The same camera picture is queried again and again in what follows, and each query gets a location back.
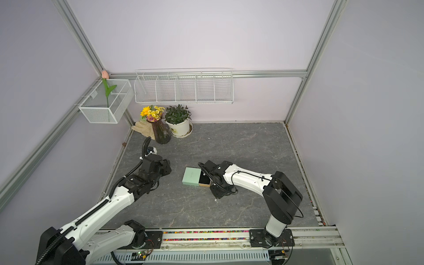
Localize mint green jewelry box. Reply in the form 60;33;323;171
182;167;211;187

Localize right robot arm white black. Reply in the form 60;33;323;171
198;160;304;241

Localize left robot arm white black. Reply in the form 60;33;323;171
35;137;172;265

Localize dark glass vase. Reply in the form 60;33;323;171
151;120;171;144

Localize white plant pot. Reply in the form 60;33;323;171
166;119;193;138

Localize yellow flower bouquet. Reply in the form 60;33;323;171
140;105;166;123

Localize green potted plant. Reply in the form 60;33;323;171
165;104;192;125

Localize small white mesh basket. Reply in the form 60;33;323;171
78;79;134;124

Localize white vent grille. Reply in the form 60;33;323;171
75;250;269;265

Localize pink artificial tulip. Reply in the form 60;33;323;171
101;70;117;108

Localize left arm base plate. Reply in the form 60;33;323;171
119;230;163;250

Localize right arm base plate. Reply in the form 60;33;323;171
249;229;295;248

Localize long white wire basket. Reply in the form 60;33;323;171
134;68;234;104

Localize black corrugated cable conduit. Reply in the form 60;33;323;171
34;198;110;265

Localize aluminium front rail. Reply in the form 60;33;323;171
67;226;345;254

